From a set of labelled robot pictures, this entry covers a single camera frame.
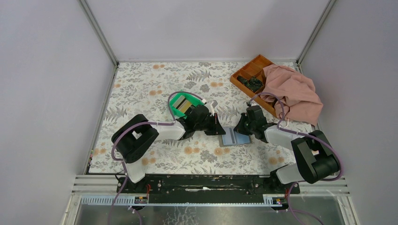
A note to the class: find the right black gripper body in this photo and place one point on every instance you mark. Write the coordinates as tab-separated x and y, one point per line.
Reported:
243	124

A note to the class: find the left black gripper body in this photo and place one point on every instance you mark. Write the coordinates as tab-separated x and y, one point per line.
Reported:
210	121

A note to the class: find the grey leather card holder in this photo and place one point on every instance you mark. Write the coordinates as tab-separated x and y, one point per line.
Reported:
232	138

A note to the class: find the green plastic bin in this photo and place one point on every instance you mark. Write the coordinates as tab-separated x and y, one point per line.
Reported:
193	98

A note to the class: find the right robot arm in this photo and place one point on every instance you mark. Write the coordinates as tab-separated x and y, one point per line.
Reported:
314	158

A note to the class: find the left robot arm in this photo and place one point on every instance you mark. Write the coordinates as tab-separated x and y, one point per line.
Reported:
133	140

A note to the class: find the card stack in bin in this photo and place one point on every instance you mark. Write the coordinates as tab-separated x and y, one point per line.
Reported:
182	104

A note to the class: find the dark green patterned cloth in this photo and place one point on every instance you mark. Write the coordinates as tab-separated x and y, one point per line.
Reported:
253	84

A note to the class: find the pink cloth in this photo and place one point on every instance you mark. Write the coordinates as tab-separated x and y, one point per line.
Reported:
292	93

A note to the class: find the orange compartment tray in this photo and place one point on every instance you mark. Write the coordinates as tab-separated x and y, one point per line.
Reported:
253	69

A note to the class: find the floral table mat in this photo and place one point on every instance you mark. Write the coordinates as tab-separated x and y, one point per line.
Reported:
144	87

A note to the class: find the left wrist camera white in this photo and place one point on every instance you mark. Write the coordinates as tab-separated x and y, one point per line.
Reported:
211	105

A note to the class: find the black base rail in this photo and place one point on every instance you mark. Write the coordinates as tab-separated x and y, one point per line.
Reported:
175	189

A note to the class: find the aluminium frame post right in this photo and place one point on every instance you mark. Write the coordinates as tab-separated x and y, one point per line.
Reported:
327	10

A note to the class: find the aluminium frame post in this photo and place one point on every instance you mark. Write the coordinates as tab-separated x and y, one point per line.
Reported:
98	31
327	10

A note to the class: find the aluminium frame post left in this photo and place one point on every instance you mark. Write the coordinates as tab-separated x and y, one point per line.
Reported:
98	31

